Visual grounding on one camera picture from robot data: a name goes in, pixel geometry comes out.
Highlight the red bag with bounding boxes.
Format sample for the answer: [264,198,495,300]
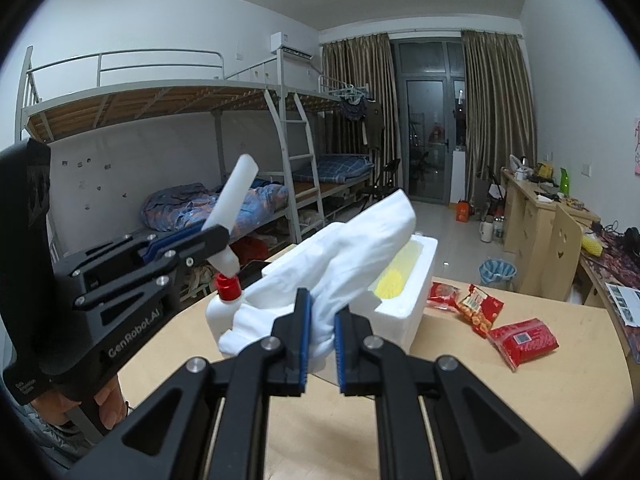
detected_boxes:
[232,237,271,266]

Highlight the white foam box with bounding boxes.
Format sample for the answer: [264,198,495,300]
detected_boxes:
[262,232,440,376]

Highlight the person's left forearm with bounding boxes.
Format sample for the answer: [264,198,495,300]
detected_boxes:
[10,400,107,472]

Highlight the beige cloth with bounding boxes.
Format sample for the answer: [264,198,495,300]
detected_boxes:
[187,265,216,291]

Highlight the dark patterned tablecloth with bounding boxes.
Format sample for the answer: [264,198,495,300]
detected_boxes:
[575,240,640,362]

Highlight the printed paper sheet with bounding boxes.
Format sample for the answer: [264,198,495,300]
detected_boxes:
[605,282,640,329]

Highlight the white cylindrical tube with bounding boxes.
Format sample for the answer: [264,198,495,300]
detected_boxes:
[202,155,261,281]

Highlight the grey metal bunk bed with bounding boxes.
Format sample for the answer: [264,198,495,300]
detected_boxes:
[15,45,327,313]
[272,55,387,213]

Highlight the wooden chair with face cutout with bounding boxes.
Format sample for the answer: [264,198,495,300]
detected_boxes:
[542,205,586,304]

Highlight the white cloth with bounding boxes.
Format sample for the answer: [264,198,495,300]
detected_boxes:
[218,189,419,374]

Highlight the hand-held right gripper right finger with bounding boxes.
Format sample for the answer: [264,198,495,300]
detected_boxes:
[334,305,617,480]

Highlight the red snack packet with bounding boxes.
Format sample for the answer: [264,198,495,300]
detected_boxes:
[427,281,461,311]
[455,284,505,339]
[487,317,560,372]

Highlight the black phone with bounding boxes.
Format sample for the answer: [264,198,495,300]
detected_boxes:
[240,260,269,286]

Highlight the person's left hand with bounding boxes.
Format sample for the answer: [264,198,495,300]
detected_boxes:
[31,373,128,433]

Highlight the grey trash bin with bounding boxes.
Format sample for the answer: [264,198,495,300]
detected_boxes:
[479,257,518,294]

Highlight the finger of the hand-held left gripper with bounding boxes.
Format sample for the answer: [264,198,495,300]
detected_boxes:
[53,226,204,298]
[74,224,231,312]

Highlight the blue hanging clothes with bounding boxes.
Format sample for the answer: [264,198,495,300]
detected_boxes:
[340,97,366,121]

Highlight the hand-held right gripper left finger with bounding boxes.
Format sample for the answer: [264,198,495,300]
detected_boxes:
[65,287,315,480]

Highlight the glass balcony door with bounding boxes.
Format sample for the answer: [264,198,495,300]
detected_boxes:
[392,35,469,206]

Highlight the dark hanging shirt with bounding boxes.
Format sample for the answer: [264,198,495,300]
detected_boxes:
[362,99,385,149]

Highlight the blue floral quilt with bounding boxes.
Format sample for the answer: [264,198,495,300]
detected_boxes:
[142,182,291,241]

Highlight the light wooden desk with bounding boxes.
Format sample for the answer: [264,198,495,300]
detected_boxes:
[501,169,601,302]

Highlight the brown curtain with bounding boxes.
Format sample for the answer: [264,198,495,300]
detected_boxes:
[460,30,539,194]
[320,34,401,182]

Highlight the white bottle with red cap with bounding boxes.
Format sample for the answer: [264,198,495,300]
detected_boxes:
[206,274,254,356]

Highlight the black folding chair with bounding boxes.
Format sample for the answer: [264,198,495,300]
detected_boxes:
[357,159,403,202]

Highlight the white air conditioner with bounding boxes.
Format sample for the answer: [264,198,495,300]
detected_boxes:
[270,32,315,59]

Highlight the blue plaid bedding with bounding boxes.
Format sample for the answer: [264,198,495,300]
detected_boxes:
[292,154,376,184]

